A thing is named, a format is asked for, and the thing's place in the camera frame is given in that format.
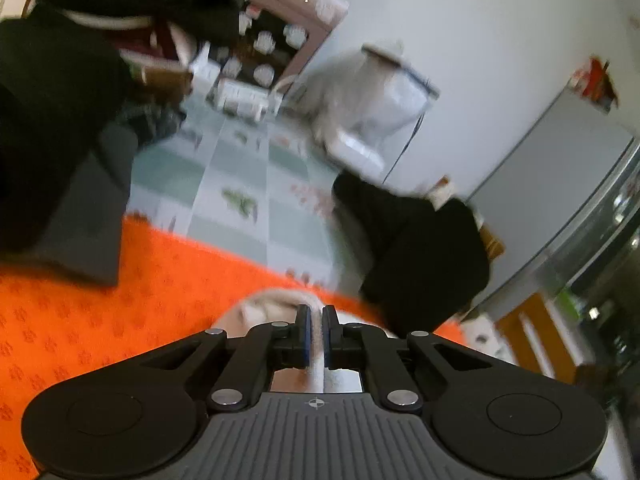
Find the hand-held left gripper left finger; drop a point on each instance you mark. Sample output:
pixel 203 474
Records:
pixel 303 340

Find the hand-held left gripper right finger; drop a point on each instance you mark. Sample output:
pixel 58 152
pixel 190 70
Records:
pixel 331 340

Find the cream fleece pants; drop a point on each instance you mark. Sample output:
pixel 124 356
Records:
pixel 265 310

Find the spotted plush toy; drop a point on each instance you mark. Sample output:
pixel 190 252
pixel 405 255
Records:
pixel 480 337

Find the orange patterned mat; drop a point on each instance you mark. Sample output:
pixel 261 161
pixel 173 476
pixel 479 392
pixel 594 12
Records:
pixel 125 320

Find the white box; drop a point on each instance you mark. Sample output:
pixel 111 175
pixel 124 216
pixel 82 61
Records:
pixel 357 150

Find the wooden chair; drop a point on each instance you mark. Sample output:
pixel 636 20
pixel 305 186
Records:
pixel 535 340

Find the dark grey folded pants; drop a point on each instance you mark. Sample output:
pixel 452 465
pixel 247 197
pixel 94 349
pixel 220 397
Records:
pixel 100 225

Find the white plastic bag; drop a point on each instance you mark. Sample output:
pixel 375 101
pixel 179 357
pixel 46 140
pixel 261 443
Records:
pixel 370 100

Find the white power strip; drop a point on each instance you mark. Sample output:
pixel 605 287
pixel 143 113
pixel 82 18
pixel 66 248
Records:
pixel 242 97

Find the flat dark panel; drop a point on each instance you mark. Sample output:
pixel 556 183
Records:
pixel 400 67

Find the grey refrigerator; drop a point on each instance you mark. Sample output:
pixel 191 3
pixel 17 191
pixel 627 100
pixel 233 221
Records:
pixel 565 170

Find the pink water dispenser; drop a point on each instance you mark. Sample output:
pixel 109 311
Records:
pixel 295 15

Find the large black folded garment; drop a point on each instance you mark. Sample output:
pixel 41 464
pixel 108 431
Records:
pixel 50 135

